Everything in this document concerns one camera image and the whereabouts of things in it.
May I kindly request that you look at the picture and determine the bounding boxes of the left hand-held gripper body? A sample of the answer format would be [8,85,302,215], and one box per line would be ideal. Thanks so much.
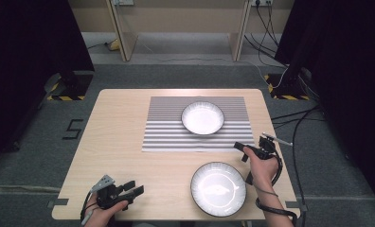
[90,174,131,210]

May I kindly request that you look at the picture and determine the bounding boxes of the black curtain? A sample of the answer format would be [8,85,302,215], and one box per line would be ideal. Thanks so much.
[274,0,375,207]
[0,0,96,169]

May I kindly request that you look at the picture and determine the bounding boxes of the white floor cable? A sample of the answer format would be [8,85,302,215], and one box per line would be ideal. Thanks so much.
[137,39,289,90]

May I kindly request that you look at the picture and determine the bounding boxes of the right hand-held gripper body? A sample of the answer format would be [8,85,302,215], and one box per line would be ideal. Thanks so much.
[251,131,294,161]

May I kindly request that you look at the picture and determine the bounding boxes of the small white bowl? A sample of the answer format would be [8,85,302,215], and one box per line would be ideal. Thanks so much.
[180,100,225,136]

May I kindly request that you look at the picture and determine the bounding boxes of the white plate with dark rim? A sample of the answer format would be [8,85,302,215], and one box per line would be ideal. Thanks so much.
[189,161,248,218]

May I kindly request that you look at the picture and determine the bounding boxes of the stand base with hazard tape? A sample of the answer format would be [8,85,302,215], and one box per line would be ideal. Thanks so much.
[45,70,94,102]
[263,73,312,101]

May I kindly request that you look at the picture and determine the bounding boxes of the person's right hand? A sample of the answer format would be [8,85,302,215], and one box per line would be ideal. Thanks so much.
[242,146,280,191]

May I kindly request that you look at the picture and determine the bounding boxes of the black wall cables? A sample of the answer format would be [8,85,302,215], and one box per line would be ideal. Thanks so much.
[242,2,288,68]

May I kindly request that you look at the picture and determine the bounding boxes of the wooden desk side panel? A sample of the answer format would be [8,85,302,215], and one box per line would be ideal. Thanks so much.
[227,0,253,62]
[105,0,139,62]

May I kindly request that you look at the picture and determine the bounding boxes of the person's left hand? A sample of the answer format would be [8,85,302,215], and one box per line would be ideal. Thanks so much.
[83,193,130,227]

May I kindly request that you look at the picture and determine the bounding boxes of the grey tape strip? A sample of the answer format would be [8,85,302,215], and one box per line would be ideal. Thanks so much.
[46,198,70,209]
[285,201,309,212]

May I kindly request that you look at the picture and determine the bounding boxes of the grey striped placemat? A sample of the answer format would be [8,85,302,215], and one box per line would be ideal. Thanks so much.
[141,96,257,153]

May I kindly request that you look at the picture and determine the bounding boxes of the black floor cables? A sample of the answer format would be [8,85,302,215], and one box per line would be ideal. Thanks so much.
[270,105,324,206]

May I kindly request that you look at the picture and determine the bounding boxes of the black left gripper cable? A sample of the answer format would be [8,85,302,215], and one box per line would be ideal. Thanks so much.
[80,190,97,225]

